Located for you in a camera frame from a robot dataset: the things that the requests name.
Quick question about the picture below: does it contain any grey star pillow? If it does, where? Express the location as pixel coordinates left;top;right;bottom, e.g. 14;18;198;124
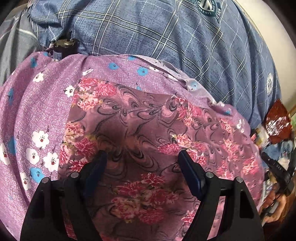
1;10;45;85

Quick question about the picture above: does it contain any purple floral bedsheet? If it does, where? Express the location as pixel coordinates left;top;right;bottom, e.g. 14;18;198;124
0;51;253;241

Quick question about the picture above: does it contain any light blue cloth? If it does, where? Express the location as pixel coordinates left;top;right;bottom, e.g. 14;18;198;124
263;140;294;161

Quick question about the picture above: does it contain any person's right hand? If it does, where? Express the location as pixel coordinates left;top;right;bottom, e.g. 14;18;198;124
259;188;288;226

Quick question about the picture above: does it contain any maroon pink floral garment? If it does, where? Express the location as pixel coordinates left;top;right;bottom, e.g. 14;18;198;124
59;78;263;240

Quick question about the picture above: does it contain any blue plaid quilt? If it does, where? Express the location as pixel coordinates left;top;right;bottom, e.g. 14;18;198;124
29;1;281;128

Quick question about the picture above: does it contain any red plastic bag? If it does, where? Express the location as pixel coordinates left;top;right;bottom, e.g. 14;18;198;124
264;99;292;145

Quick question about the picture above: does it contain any small black round device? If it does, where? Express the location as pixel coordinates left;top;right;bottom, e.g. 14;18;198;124
50;31;79;60

